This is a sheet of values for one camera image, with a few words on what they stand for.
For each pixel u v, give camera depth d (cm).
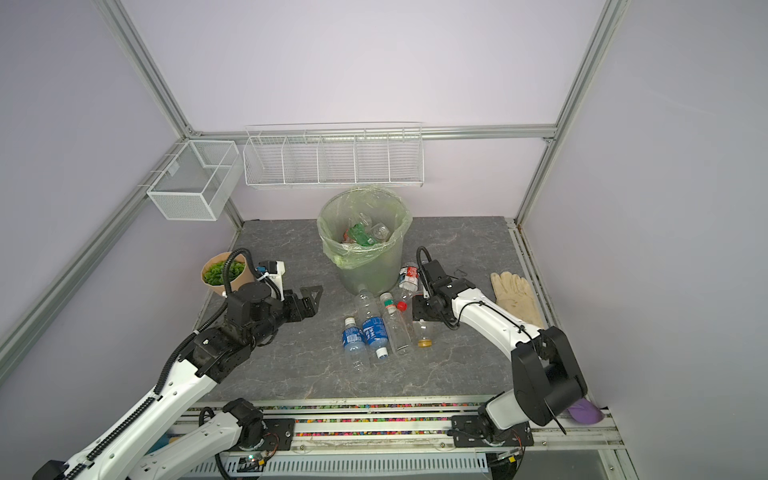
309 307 65
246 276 94
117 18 69
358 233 94
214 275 91
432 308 63
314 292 70
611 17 70
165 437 46
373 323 87
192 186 95
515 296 99
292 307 63
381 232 96
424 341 83
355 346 83
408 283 99
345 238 96
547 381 43
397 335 87
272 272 63
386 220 96
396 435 75
